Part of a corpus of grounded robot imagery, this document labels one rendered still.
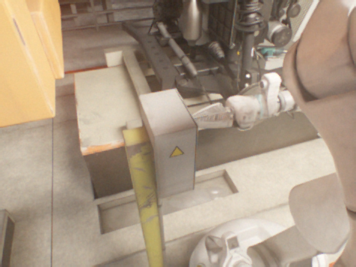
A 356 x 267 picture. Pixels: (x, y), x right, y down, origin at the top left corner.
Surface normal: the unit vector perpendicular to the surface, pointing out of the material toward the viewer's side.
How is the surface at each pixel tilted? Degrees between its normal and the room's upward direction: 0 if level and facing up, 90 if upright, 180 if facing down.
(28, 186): 0
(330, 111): 93
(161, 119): 0
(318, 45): 79
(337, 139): 93
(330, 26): 71
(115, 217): 0
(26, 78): 90
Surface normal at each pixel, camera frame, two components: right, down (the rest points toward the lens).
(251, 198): 0.00, -0.73
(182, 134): 0.32, 0.65
